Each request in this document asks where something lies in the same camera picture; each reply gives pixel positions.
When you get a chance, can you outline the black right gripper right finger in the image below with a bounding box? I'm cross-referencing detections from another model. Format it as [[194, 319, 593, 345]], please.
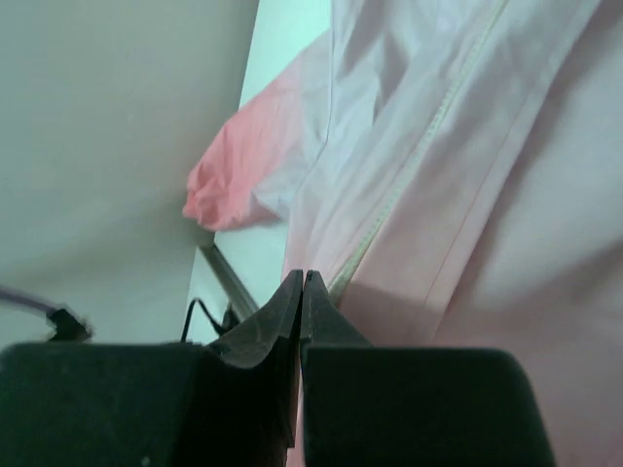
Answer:
[[301, 271, 555, 466]]

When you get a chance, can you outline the pink hooded zip jacket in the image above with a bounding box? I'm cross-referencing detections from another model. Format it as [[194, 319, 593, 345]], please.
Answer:
[[183, 1, 622, 466]]

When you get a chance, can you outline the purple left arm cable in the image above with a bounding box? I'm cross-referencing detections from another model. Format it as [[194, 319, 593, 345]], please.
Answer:
[[0, 286, 93, 341]]

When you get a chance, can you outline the aluminium left side rail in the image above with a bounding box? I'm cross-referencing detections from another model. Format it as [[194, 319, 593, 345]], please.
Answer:
[[200, 245, 259, 321]]

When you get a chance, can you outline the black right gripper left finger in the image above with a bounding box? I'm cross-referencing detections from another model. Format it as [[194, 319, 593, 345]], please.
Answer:
[[1, 270, 304, 466]]

